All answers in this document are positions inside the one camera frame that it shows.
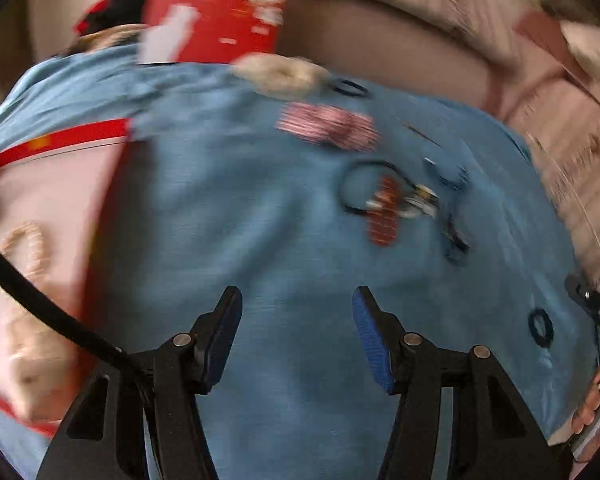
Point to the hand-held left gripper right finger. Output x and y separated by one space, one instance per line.
372 347

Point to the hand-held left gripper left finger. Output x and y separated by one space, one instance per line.
224 342

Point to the person's right hand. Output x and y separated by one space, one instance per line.
587 410

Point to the blue cloth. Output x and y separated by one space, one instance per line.
260 240

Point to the red hair clip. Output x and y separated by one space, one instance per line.
384 215

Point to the small black hair clip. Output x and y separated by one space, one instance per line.
455 240

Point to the white gold bead charm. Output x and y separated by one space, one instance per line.
421 200

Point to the cream fluffy hair accessory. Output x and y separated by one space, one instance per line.
32 377

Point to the cream braided loop accessory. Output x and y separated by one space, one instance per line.
27 247

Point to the thin dark hair pin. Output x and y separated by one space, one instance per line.
422 135

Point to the pink plaid hair clip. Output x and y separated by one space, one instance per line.
330 127

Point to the pink box with red edge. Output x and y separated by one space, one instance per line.
45 200

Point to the pink striped blanket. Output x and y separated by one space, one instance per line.
545 75

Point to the cream fluffy scrunchie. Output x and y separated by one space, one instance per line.
280 74

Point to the red printed box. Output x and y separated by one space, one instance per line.
220 5

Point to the black and red bow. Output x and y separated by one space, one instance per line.
111 6

